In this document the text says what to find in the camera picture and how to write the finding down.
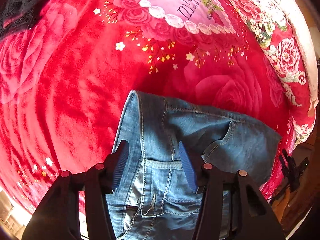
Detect dark knitted cloth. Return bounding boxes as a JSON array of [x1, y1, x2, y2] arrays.
[[1, 0, 49, 40]]

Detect red floral plush blanket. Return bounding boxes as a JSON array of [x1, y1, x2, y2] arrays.
[[1, 0, 318, 213]]

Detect blue denim jeans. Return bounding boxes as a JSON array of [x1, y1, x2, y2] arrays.
[[106, 90, 280, 239]]

